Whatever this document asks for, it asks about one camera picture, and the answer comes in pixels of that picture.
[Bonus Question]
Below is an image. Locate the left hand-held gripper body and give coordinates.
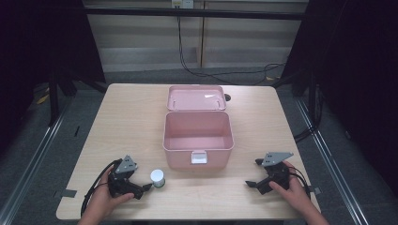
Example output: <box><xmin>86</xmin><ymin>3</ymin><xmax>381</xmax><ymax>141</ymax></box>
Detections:
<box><xmin>107</xmin><ymin>155</ymin><xmax>145</xmax><ymax>199</ymax></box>

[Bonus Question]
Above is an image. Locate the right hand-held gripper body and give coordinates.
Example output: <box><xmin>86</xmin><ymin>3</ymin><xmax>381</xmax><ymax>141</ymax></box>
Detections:
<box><xmin>256</xmin><ymin>152</ymin><xmax>295</xmax><ymax>196</ymax></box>

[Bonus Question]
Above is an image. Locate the small white bottle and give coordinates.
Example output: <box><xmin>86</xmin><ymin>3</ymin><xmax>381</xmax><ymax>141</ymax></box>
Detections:
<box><xmin>149</xmin><ymin>169</ymin><xmax>166</xmax><ymax>188</ymax></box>

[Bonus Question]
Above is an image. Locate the pink plastic storage box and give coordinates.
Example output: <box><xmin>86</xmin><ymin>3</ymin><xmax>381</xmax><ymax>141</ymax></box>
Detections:
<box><xmin>161</xmin><ymin>84</ymin><xmax>235</xmax><ymax>172</ymax></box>

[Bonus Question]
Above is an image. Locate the person's right hand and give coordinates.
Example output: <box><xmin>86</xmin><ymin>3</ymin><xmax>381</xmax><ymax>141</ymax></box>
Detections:
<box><xmin>268</xmin><ymin>160</ymin><xmax>311</xmax><ymax>215</ymax></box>

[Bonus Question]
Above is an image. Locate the person's left hand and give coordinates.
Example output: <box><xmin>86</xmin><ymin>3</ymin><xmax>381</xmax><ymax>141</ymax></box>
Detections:
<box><xmin>88</xmin><ymin>166</ymin><xmax>135</xmax><ymax>218</ymax></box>

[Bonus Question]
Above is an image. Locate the black metal stand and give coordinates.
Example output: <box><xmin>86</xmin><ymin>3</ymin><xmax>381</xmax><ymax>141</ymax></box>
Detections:
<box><xmin>47</xmin><ymin>70</ymin><xmax>61</xmax><ymax>128</ymax></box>

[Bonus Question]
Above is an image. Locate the yellow floor tape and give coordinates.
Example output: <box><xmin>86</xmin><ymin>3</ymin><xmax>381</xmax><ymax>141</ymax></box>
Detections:
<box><xmin>36</xmin><ymin>93</ymin><xmax>51</xmax><ymax>106</ymax></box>

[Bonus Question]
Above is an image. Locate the black curtain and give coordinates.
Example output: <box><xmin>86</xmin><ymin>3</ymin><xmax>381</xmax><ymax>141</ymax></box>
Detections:
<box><xmin>0</xmin><ymin>0</ymin><xmax>107</xmax><ymax>155</ymax></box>
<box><xmin>271</xmin><ymin>0</ymin><xmax>398</xmax><ymax>190</ymax></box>

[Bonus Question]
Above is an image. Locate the black horizontal bar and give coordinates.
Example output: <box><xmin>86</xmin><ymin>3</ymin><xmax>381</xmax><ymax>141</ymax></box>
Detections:
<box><xmin>84</xmin><ymin>7</ymin><xmax>310</xmax><ymax>22</ymax></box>

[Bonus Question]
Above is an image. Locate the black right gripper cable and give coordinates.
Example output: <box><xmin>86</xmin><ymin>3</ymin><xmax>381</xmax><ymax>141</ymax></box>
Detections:
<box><xmin>286</xmin><ymin>166</ymin><xmax>313</xmax><ymax>200</ymax></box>

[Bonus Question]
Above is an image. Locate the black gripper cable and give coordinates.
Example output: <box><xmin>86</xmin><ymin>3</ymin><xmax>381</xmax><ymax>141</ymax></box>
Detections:
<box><xmin>286</xmin><ymin>166</ymin><xmax>313</xmax><ymax>200</ymax></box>
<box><xmin>80</xmin><ymin>158</ymin><xmax>124</xmax><ymax>218</ymax></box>

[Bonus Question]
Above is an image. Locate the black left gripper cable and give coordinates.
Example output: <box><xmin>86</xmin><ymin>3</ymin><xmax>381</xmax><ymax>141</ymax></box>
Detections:
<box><xmin>80</xmin><ymin>158</ymin><xmax>124</xmax><ymax>218</ymax></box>

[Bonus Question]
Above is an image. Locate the metal floor rail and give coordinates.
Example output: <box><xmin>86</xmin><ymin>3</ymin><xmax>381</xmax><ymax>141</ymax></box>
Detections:
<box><xmin>0</xmin><ymin>101</ymin><xmax>73</xmax><ymax>225</ymax></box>
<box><xmin>295</xmin><ymin>97</ymin><xmax>372</xmax><ymax>225</ymax></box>

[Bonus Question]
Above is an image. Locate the black floor cable bundle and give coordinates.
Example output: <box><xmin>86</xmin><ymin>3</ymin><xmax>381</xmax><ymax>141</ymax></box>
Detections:
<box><xmin>293</xmin><ymin>83</ymin><xmax>324</xmax><ymax>143</ymax></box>

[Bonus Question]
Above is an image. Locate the black wall cable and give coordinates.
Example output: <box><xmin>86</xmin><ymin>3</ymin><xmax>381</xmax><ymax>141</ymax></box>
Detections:
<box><xmin>176</xmin><ymin>15</ymin><xmax>286</xmax><ymax>86</ymax></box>

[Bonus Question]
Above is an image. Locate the white wall socket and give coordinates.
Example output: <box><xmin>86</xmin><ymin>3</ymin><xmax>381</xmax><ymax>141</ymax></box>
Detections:
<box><xmin>171</xmin><ymin>0</ymin><xmax>194</xmax><ymax>9</ymax></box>

